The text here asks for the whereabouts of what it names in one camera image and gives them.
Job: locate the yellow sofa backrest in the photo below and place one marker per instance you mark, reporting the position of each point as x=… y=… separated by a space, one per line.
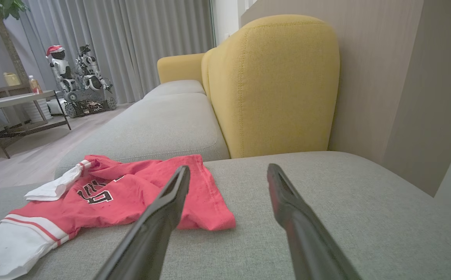
x=272 y=89

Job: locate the yellow kettle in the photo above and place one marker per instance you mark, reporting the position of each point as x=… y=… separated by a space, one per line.
x=11 y=79

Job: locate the metal frame coffee table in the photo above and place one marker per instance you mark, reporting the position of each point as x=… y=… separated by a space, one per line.
x=15 y=99

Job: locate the orange drink bottle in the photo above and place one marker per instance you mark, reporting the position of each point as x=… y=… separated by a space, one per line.
x=34 y=84

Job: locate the small white floor object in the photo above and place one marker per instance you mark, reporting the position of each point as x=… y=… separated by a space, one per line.
x=56 y=107

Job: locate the wooden side table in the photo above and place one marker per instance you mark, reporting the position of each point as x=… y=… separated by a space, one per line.
x=4 y=90

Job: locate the white ribbed planter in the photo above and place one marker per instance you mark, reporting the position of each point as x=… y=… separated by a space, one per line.
x=39 y=111

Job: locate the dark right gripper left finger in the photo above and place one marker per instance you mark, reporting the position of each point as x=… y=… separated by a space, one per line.
x=147 y=241

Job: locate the white robot with santa hat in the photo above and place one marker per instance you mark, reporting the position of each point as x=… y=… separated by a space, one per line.
x=60 y=68

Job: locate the white black humanoid robot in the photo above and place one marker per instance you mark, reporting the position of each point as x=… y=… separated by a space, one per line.
x=91 y=70

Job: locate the indoor tree with trunk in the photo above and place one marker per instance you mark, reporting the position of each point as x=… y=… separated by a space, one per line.
x=9 y=50

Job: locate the grey pleated curtain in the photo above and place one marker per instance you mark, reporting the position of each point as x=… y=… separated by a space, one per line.
x=151 y=42

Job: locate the wheeled robot base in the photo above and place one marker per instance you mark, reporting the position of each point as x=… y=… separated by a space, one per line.
x=89 y=103

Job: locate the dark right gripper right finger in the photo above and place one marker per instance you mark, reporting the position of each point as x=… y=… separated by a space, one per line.
x=307 y=241

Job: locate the red tee striped white sleeves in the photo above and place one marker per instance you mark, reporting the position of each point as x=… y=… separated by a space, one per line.
x=140 y=190

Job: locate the yellow sofa armrest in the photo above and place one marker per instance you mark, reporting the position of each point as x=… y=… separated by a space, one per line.
x=180 y=68

